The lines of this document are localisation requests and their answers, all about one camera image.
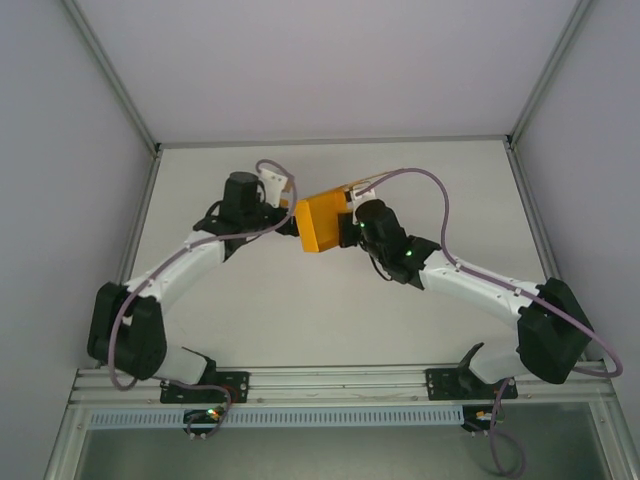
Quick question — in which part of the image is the orange paper box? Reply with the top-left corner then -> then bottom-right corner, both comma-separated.
294,172 -> 394,255

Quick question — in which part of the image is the small electronics board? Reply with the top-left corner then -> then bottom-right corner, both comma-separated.
462,405 -> 507,432
182,408 -> 227,427

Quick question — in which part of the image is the grey metal panel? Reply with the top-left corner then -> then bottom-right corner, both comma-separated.
74,402 -> 619,480

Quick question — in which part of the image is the aluminium table edge rail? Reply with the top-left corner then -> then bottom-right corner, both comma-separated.
503,144 -> 560,282
157,134 -> 511,150
97,147 -> 164,370

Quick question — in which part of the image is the long aluminium mounting rail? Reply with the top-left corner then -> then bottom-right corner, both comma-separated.
69,366 -> 617,407

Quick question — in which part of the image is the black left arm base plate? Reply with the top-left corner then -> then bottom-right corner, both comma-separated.
159,370 -> 251,404

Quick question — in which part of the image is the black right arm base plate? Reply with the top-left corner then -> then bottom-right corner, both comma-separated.
424,367 -> 517,401

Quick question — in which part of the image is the aluminium frame post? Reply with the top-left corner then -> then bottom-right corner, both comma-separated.
62,0 -> 162,154
504,0 -> 601,149

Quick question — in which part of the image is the light blue slotted cable duct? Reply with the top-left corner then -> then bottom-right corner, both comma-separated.
87,405 -> 465,429

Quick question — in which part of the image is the aluminium frame leg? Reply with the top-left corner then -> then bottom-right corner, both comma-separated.
589,394 -> 640,480
42,403 -> 94,480

